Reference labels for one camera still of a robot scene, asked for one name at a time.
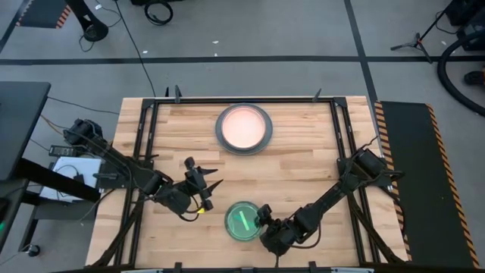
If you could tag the black shoe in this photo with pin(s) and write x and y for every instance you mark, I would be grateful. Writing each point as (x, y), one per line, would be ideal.
(473, 78)

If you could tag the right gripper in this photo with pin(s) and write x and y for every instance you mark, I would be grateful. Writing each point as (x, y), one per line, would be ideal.
(280, 239)

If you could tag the black hazard-striped floor mat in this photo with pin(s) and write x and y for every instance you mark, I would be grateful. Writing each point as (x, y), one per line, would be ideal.
(424, 182)
(41, 13)

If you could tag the green transparent plastic plate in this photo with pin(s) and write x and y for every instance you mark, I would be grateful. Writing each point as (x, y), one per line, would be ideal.
(238, 223)

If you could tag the large peach plastic plate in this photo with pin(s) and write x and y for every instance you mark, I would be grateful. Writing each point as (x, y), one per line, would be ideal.
(243, 128)

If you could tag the black desk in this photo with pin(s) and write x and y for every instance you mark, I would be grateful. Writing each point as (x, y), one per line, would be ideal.
(19, 125)

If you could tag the black stand base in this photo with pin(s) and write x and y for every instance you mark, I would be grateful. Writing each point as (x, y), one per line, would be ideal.
(92, 32)

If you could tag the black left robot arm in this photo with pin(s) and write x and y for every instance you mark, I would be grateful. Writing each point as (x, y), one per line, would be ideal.
(113, 157)

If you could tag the black power adapter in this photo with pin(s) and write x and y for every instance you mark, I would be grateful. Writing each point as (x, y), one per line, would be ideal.
(62, 151)

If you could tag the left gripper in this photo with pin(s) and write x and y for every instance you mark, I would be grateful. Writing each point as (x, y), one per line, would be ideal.
(178, 199)

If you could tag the black equipment case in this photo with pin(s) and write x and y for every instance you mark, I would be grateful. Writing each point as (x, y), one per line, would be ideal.
(466, 11)

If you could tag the black tripod stand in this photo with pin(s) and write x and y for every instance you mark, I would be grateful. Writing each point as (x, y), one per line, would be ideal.
(417, 41)

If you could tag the white paper box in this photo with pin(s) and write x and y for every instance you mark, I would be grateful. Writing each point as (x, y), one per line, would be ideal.
(81, 167)

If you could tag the teal transparent plastic plate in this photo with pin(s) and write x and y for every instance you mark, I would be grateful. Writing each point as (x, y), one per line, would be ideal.
(235, 231)

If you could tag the large grey plastic plate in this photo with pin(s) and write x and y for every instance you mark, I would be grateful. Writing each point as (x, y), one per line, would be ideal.
(218, 129)

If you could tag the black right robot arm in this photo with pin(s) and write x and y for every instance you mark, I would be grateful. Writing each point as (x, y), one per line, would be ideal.
(333, 195)

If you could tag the black aluminium table frame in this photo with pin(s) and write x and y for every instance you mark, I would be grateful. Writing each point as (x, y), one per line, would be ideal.
(242, 101)

